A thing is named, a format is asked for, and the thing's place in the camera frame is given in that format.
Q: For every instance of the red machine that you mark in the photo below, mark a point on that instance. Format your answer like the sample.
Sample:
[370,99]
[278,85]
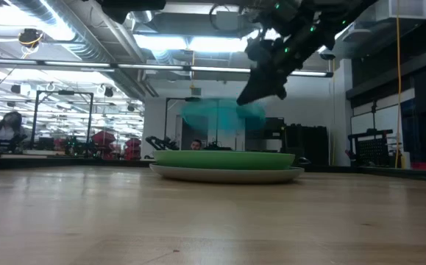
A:
[133,147]
[103,141]

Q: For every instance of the black round ceiling device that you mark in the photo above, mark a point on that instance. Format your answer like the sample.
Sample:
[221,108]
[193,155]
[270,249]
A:
[30,37]

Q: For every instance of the black cabinet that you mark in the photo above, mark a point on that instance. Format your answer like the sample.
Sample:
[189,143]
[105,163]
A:
[308,143]

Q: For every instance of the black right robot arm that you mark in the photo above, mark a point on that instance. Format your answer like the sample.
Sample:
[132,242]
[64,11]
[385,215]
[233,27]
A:
[326,11]

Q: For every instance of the small blue translucent plate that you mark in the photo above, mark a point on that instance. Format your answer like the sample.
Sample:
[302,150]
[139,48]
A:
[220,114]

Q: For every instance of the black background robot arm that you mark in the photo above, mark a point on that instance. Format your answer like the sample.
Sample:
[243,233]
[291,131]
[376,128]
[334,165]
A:
[161,143]

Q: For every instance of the large green opaque plate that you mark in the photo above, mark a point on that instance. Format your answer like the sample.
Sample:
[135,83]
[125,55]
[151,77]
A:
[223,160]

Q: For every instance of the long ceiling light bar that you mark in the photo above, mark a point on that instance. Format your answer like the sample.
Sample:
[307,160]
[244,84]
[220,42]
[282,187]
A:
[150,66]

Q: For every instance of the black gantry frame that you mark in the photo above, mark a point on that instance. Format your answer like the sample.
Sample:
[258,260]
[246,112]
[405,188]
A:
[62,92]

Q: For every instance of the person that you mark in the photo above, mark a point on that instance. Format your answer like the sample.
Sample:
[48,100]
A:
[196,144]
[8,129]

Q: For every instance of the black perforated rack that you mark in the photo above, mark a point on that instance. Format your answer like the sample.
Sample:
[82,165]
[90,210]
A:
[372,151]

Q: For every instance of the white ceiling unit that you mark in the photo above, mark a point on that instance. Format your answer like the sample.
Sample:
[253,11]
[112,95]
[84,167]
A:
[404,9]

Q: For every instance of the silver ventilation duct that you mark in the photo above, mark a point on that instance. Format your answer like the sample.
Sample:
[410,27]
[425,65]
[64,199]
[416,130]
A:
[87,40]

